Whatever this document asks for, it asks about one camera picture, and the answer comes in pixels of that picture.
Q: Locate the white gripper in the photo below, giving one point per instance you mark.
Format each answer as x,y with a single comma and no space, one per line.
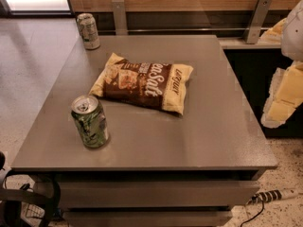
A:
294,32

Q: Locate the green soda can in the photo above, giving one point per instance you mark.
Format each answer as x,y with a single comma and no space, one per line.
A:
90,121

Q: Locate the white 7up can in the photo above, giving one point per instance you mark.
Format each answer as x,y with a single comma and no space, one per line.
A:
88,30

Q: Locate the brown yellow chip bag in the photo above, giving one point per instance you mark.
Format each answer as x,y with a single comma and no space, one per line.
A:
159,86

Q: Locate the white power strip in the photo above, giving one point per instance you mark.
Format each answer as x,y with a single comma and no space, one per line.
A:
273,195

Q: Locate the upper grey drawer front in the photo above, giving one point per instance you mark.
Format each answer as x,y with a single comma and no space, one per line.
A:
156,194

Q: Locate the grey drawer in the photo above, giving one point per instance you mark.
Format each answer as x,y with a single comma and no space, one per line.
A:
156,194
148,219

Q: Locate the lower grey drawer front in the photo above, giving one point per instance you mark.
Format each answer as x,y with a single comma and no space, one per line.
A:
148,219

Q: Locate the black office chair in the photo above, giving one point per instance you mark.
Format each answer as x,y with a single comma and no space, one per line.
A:
11,201

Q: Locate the right metal bracket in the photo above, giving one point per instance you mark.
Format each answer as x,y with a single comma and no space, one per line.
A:
251,33

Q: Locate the metal bracket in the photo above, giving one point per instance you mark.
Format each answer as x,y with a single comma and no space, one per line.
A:
120,18
251,33

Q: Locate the left metal bracket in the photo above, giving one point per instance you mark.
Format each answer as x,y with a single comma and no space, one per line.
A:
120,18

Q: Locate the metal rail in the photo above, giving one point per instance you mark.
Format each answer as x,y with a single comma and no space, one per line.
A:
221,32

